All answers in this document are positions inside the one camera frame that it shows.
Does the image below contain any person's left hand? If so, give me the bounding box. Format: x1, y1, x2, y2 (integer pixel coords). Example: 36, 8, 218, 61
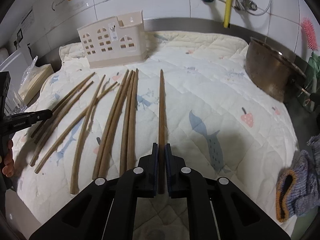
2, 139, 15, 178

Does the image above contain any clear glass mug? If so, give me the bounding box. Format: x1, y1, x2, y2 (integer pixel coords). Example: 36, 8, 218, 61
4, 89, 27, 115

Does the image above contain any white cutting board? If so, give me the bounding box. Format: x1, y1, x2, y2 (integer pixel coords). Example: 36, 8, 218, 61
1, 46, 33, 91

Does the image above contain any grey knitted orange-trimmed sleeve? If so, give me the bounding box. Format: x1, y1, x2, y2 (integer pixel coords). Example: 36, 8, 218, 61
276, 135, 319, 223

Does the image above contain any white instruction sticker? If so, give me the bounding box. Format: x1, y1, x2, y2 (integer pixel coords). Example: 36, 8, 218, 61
21, 9, 35, 33

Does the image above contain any cream quilted patterned mat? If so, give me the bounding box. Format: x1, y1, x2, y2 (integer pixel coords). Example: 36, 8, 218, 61
11, 31, 299, 235

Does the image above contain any beige plastic utensil holder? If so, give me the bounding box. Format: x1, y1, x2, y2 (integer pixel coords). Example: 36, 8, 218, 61
78, 11, 147, 68

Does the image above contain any stainless steel pot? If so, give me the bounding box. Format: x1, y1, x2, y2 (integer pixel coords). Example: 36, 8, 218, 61
245, 37, 306, 102

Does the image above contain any pink bottle brush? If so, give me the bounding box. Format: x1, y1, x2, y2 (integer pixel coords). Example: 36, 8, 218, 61
301, 17, 318, 51

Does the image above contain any chrome angle valve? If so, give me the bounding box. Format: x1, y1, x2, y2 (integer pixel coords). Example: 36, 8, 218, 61
235, 0, 258, 11

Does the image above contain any black wall power socket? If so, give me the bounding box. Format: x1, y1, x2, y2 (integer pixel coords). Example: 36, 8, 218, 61
14, 28, 23, 50

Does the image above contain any yellow gas hose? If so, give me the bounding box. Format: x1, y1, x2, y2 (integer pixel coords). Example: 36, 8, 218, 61
223, 0, 234, 29

